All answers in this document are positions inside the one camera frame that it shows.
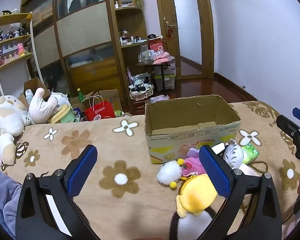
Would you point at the pink strawberry plush pouch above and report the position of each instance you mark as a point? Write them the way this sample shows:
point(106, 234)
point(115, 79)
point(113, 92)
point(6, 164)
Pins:
point(193, 166)

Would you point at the cardboard box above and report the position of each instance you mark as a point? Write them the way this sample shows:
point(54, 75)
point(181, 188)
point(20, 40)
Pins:
point(165, 141)

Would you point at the yellow black white plush toy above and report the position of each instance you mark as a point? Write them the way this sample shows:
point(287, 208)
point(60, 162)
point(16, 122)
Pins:
point(195, 195)

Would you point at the translucent storage box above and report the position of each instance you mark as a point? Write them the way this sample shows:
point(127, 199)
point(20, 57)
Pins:
point(168, 80)

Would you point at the wooden glass door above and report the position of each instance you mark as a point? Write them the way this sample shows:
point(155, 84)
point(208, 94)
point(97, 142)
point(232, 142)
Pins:
point(168, 55)

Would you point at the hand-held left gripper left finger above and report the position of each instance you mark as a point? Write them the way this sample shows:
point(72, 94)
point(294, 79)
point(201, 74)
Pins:
point(82, 171)

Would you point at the white grey striped plush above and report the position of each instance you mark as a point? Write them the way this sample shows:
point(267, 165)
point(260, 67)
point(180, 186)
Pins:
point(233, 155)

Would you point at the lace trimmed basket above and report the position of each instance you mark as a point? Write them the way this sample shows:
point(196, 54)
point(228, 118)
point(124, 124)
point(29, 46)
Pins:
point(141, 93)

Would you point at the empty brown carton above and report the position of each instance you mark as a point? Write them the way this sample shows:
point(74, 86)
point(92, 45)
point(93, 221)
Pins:
point(33, 83)

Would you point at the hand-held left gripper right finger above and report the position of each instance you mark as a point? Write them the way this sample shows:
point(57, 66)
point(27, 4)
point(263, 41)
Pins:
point(215, 172)

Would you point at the small side table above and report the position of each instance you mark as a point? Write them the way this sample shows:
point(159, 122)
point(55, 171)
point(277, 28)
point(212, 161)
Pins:
point(162, 66)

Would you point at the red hanging knot ornament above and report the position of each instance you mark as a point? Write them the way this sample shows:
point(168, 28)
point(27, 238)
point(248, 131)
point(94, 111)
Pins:
point(169, 33)

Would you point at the pale purple cloth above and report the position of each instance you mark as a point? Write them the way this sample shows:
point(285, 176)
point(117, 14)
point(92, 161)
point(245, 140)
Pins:
point(160, 98)

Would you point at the large white brown plush dog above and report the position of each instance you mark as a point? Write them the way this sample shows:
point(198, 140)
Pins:
point(7, 120)

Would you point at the green tissue packet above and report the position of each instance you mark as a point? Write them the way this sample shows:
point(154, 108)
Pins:
point(250, 153)

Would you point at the pink purple bear plush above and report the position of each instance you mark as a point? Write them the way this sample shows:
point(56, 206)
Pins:
point(192, 152)

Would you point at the small pale blue plush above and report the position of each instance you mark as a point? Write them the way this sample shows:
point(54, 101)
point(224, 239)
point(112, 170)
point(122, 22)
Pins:
point(29, 96)

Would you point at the green bottle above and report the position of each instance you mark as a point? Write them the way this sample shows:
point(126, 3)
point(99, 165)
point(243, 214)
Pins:
point(80, 96)

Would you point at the green yellow plush cushion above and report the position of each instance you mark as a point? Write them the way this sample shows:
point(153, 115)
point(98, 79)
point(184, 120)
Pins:
point(63, 115)

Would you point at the group of small bottles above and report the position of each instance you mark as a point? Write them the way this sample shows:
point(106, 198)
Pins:
point(130, 40)

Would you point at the beige flower blanket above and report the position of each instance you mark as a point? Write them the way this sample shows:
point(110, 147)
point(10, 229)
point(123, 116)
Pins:
point(102, 142)

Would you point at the red paper bag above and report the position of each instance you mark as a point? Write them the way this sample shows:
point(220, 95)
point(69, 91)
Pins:
point(100, 112)

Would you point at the collection of small figurines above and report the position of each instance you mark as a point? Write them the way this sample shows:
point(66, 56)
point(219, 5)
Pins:
point(12, 48)

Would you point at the red box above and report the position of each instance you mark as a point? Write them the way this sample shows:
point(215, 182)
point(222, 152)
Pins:
point(156, 45)

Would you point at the white cloth item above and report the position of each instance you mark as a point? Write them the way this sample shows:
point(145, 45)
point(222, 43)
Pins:
point(247, 171)

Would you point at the white yellow display shelf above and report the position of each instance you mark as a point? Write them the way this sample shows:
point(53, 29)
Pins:
point(15, 17)

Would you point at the blue grey fleece clothing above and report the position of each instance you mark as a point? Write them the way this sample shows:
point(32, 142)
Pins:
point(2, 200)

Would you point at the white haired plush doll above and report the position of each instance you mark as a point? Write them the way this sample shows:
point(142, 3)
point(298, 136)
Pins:
point(61, 100)

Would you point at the clear glass jar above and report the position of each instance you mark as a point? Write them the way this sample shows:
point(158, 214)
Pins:
point(143, 53)

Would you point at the black white plush toys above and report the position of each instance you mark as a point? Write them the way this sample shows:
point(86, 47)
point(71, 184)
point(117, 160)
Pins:
point(140, 80)

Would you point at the white fluffy pompom plush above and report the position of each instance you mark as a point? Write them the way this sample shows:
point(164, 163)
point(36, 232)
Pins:
point(168, 173)

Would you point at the wooden wardrobe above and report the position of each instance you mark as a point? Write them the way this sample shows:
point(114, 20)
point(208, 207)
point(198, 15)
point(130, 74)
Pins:
point(82, 27)

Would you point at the pink packets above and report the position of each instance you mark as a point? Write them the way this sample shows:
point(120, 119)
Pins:
point(162, 58)

